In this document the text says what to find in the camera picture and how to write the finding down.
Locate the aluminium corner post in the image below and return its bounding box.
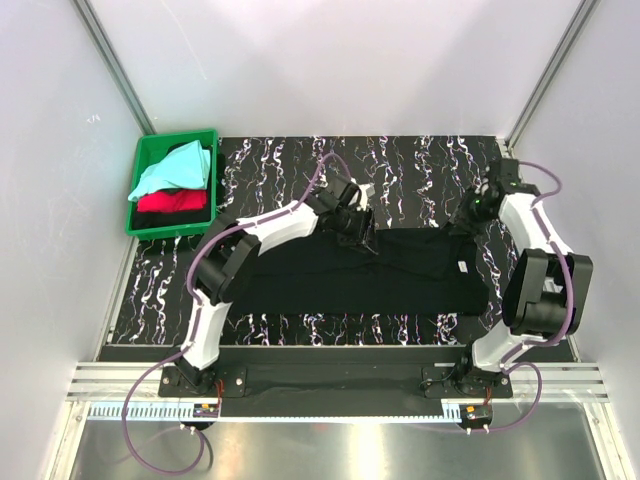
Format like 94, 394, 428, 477
71, 0, 156, 135
503, 0, 600, 156

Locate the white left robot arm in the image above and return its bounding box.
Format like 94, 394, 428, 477
175, 175, 375, 396

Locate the black marble pattern mat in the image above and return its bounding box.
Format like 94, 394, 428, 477
107, 135, 517, 347

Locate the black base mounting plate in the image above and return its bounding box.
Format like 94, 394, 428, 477
158, 346, 513, 413

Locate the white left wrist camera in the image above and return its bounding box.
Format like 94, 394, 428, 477
356, 183, 375, 210

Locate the red t shirt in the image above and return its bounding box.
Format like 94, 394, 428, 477
136, 189, 208, 214

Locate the green plastic bin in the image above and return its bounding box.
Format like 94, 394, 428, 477
125, 129, 218, 240

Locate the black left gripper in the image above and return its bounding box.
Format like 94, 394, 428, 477
331, 206, 377, 254

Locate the black folded shirt in bin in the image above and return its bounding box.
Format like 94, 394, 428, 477
130, 207, 211, 230

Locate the black t shirt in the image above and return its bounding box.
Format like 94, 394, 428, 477
231, 228, 489, 316

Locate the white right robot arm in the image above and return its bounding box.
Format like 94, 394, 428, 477
445, 158, 593, 397

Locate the aluminium frame rail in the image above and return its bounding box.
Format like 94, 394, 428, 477
67, 362, 153, 401

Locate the right aluminium corner post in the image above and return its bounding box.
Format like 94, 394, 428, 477
503, 0, 600, 156

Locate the left aluminium corner post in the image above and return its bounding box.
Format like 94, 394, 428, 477
71, 0, 156, 135

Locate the light blue t shirt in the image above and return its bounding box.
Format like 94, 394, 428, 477
128, 140, 212, 202

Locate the white slotted cable duct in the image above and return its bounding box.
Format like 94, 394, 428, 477
88, 401, 462, 424

